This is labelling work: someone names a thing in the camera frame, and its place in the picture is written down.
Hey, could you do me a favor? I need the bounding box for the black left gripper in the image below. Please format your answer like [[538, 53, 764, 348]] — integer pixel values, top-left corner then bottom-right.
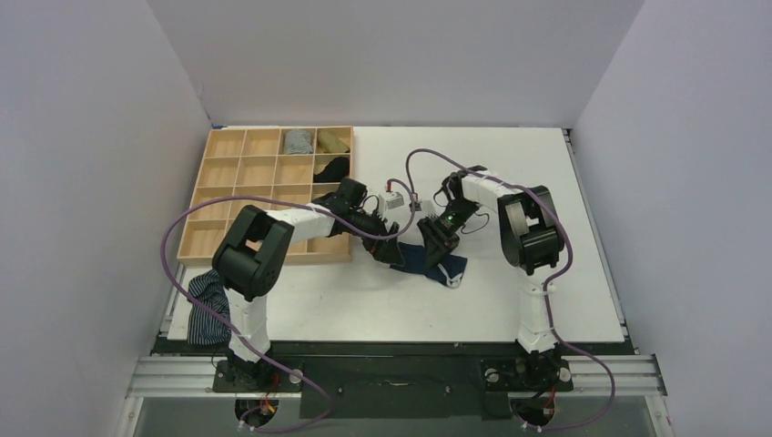
[[347, 207, 403, 267]]

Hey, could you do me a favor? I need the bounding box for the navy white-trimmed bear underwear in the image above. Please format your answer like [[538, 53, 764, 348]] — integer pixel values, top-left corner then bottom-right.
[[390, 243, 468, 289]]

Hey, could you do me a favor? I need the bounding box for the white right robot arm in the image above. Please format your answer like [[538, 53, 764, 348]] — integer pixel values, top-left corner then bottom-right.
[[418, 166, 564, 391]]

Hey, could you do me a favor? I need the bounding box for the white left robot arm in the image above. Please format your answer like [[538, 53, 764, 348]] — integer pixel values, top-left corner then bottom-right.
[[212, 178, 404, 391]]

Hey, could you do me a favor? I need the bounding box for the black rolled underwear in tray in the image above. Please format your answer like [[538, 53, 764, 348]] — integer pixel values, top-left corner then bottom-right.
[[313, 157, 350, 184]]

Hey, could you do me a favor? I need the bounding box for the olive rolled underwear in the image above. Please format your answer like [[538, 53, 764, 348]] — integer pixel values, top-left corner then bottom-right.
[[317, 130, 350, 154]]

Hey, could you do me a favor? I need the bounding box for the grey striped rolled underwear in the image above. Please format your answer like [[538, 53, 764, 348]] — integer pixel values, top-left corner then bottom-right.
[[283, 128, 313, 155]]

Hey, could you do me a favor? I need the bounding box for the navy striped crumpled underwear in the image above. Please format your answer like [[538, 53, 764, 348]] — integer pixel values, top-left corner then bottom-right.
[[188, 269, 231, 346]]

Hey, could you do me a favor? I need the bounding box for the wooden compartment organizer tray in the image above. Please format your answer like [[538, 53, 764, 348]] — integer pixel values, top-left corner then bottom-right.
[[177, 126, 354, 267]]

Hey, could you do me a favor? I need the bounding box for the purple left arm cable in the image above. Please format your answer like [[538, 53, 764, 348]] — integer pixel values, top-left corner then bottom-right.
[[160, 178, 419, 435]]

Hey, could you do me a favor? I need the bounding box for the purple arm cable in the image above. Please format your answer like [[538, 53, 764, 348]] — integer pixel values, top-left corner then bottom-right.
[[405, 147, 616, 433], [160, 178, 419, 435]]

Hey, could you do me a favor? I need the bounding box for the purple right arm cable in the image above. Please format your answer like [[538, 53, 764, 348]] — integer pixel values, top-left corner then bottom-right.
[[405, 147, 616, 433]]

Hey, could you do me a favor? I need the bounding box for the aluminium rail base frame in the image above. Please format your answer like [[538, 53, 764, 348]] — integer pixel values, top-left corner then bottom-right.
[[117, 339, 674, 436]]

